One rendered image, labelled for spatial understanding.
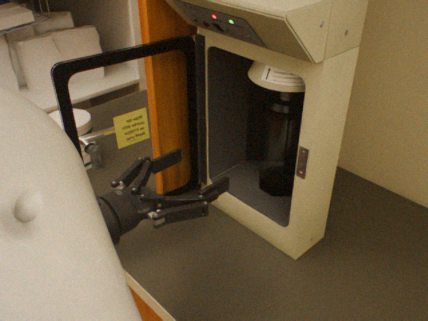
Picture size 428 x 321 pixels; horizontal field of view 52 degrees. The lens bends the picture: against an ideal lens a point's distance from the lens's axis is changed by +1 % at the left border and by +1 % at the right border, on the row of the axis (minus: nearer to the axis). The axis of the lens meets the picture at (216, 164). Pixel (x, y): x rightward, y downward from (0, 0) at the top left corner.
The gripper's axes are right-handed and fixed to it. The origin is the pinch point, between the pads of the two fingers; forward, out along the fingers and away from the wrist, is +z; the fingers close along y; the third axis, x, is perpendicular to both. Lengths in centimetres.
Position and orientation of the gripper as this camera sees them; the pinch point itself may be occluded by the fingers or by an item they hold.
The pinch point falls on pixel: (198, 170)
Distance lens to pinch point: 84.0
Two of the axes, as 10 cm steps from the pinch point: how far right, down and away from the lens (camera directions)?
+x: 0.0, 8.3, 5.6
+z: 7.2, -3.8, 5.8
